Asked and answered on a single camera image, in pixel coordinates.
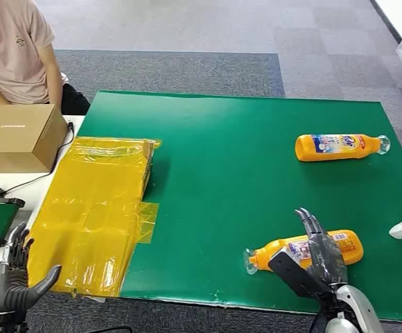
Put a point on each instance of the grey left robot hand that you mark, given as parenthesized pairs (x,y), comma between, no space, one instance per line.
(12,287)

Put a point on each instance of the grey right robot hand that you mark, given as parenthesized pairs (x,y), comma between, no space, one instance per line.
(326,262)

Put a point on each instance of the orange bottle with clear cap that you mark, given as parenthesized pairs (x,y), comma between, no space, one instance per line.
(305,149)
(351,248)

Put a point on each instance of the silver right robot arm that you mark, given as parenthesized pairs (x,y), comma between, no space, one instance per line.
(360,308)

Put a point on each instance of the white table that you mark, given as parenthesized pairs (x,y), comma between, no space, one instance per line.
(36,188)

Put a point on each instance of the yellow film-wrapped package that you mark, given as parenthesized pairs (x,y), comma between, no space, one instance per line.
(90,216)

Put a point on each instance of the brown cardboard box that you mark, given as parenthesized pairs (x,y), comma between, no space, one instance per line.
(17,138)

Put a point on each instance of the green table mat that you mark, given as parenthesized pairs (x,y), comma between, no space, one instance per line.
(222,193)

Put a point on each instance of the person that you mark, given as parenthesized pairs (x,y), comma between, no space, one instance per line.
(14,50)

